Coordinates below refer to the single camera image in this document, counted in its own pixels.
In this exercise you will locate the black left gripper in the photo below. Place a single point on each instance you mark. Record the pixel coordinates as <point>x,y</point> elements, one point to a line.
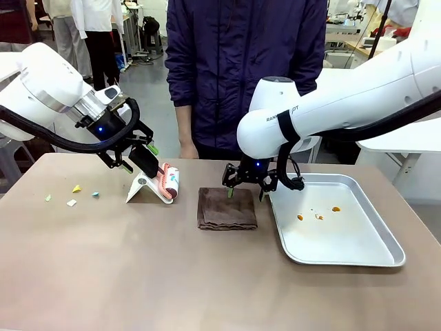
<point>105,129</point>

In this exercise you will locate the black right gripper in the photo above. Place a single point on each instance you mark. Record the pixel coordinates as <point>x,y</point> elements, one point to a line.
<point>255,169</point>

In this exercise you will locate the brown cloth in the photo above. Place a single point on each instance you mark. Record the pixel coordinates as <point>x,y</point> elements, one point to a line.
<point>227,213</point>

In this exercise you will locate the person's right forearm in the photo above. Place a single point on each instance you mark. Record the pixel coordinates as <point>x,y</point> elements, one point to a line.
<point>184,122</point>

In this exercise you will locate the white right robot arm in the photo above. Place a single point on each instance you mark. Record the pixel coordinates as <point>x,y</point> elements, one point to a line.
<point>344,100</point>

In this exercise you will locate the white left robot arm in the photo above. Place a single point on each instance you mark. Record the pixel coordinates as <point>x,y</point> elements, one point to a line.
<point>38,86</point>

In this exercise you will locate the person's right hand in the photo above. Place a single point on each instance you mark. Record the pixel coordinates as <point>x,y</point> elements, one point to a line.
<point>187,150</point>

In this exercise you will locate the white folded stand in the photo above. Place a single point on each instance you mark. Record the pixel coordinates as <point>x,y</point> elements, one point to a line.
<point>141,188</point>

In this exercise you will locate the cyan paper scrap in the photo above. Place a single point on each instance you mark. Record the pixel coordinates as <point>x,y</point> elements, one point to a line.
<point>95,194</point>

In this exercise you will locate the yellow paper scrap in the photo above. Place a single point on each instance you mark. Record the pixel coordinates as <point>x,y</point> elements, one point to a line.
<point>76,188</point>

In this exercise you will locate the white paper scrap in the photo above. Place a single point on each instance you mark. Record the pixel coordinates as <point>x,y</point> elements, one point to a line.
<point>71,203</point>

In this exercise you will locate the blue plastic bag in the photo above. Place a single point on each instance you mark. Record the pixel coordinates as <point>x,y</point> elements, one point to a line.
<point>120,62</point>

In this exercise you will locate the black handbag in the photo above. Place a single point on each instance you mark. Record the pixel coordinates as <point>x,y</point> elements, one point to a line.
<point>39,148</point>

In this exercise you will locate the silver metal tray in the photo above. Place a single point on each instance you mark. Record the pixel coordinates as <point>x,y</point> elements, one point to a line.
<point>337,234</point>

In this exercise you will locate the dark plastic stool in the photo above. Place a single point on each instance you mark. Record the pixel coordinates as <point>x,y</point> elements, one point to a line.
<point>153,41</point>

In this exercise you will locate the person white coat black trousers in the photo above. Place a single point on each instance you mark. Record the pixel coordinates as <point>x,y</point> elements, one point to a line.
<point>98,34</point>

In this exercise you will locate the grey plastic stool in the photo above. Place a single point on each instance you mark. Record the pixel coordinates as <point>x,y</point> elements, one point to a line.
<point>13,155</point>

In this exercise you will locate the wooden top desk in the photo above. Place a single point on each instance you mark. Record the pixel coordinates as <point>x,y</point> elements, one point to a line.
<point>129,27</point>

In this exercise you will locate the person in purple jacket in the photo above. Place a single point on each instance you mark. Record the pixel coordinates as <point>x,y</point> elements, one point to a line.
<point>234,62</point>

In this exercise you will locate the black backpack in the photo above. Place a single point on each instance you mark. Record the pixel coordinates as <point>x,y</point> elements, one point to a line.
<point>151,24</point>

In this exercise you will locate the person in grey clothes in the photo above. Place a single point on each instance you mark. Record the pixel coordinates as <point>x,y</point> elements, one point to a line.
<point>67,38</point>

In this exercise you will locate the small white side table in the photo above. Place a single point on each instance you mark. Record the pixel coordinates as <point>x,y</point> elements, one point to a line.
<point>7,65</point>

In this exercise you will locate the large white side table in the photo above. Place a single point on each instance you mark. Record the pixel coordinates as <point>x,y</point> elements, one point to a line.
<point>396,145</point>

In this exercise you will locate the person in dark red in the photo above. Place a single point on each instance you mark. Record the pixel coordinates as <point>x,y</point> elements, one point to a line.
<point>13,20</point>

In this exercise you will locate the wooden workbench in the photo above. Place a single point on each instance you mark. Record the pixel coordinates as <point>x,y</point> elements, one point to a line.
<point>361,50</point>

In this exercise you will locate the black stand pole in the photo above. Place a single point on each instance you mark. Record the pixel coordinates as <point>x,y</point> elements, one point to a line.
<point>382,24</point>

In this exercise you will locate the red cloth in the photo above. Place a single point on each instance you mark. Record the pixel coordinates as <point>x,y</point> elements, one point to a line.
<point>401,32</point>

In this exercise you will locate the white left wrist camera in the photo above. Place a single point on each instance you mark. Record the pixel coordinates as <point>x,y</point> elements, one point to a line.
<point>110,93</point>

